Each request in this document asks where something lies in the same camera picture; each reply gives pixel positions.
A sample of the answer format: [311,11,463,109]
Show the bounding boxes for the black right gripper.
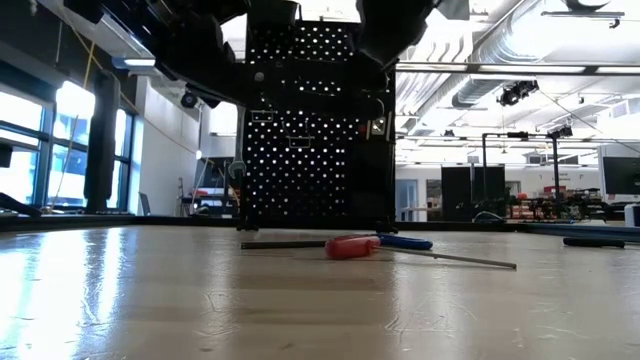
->
[355,0,437,69]

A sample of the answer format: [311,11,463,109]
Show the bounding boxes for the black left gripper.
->
[164,28,282,116]

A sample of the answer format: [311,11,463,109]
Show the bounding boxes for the blue T-handle hex key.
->
[240,233,434,252]

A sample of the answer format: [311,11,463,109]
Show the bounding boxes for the black ratchet handle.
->
[562,236,627,249]

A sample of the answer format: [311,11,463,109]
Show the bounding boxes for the large black pegboard bin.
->
[247,0,300,31]

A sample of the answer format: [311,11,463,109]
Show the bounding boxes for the black monitor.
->
[601,155,640,197]
[193,157,232,190]

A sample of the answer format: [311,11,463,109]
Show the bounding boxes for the black perforated pegboard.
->
[243,19,397,235]

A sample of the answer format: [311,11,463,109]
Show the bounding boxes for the black pillar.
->
[82,69,123,215]

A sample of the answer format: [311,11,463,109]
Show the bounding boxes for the black track lights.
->
[496,79,541,108]

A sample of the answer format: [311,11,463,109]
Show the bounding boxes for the tall black pegboard bin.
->
[346,141,397,227]

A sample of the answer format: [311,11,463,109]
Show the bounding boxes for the blue door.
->
[394,178,419,222]

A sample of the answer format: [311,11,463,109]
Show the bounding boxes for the black cabinet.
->
[440,165,507,223]

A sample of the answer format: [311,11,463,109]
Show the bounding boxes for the black ceiling fixture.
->
[541,0,626,30]

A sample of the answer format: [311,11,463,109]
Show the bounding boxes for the shelf with red boxes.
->
[507,187,576,221]

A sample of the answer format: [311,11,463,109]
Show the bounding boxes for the silver bracket tool holder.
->
[367,115,392,142]

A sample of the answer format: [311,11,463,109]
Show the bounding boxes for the silver ventilation duct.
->
[451,0,551,110]

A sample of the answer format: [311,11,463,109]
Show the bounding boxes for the black aluminium table frame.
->
[0,212,640,240]

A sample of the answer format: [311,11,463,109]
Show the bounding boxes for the black camera rig stand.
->
[481,123,575,222]

